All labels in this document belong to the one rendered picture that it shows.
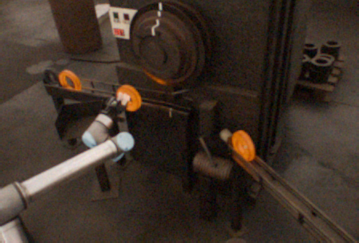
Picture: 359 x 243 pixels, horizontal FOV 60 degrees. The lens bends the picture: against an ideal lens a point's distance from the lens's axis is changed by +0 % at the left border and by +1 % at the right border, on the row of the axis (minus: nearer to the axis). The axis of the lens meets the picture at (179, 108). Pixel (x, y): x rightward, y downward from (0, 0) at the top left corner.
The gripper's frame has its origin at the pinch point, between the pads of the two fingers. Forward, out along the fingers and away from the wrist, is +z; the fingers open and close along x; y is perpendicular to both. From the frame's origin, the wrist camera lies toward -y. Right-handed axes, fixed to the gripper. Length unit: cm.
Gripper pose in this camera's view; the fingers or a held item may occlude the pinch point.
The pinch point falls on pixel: (128, 95)
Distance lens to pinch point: 182.1
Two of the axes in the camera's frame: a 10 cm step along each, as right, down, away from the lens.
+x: -8.6, -2.4, 4.4
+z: 4.6, -7.3, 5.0
